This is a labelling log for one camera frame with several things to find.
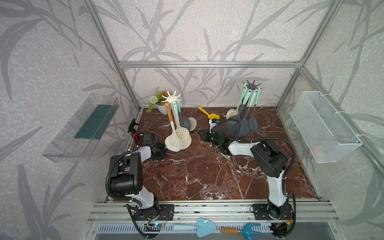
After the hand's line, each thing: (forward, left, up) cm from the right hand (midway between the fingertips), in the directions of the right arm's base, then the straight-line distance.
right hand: (200, 130), depth 96 cm
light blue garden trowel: (-50, -2, -8) cm, 51 cm away
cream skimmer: (+11, +5, -6) cm, 14 cm away
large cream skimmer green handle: (+10, -22, +5) cm, 25 cm away
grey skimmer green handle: (+4, -25, +17) cm, 30 cm away
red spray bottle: (-13, +32, +14) cm, 38 cm away
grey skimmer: (+2, +9, +7) cm, 11 cm away
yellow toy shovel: (+20, -8, -9) cm, 24 cm away
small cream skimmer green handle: (-5, +10, +4) cm, 12 cm away
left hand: (-8, +21, -6) cm, 23 cm away
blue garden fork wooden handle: (-52, -14, -6) cm, 54 cm away
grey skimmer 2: (+4, -34, +3) cm, 35 cm away
